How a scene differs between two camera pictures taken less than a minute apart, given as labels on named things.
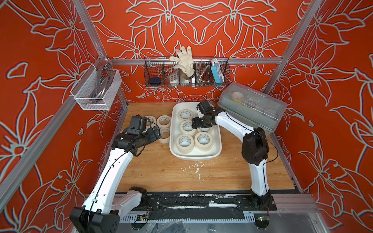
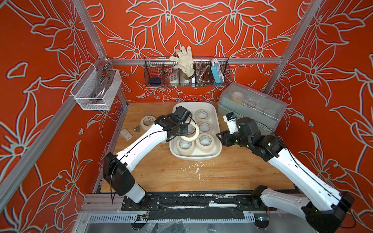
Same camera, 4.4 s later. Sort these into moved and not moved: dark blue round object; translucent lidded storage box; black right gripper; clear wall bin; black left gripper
Moved: black left gripper; black right gripper
Not moved: clear wall bin; dark blue round object; translucent lidded storage box
